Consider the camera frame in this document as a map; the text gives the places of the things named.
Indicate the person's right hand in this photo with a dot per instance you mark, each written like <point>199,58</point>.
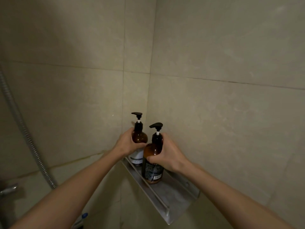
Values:
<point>170,156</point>

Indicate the person's left hand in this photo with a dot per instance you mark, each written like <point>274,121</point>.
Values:
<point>124,144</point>

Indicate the person's left thumb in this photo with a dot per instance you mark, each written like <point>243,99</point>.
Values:
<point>139,146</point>

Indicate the person's right thumb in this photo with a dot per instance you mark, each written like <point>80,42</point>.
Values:
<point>164,143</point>

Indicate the amber pump bottle white label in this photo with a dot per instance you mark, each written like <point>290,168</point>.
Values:
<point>138,137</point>

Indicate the amber pump bottle dark label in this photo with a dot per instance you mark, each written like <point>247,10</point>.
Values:
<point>152,164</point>

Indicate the person's right forearm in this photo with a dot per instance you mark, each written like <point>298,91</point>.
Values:
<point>238,200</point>

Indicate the person's left forearm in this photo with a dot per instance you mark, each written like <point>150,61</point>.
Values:
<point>69,190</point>

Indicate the white tube blue cap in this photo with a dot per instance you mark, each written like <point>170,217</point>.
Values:
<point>81,220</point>

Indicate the clear acrylic wall shelf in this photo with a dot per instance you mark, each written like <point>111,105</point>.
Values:
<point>164,195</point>

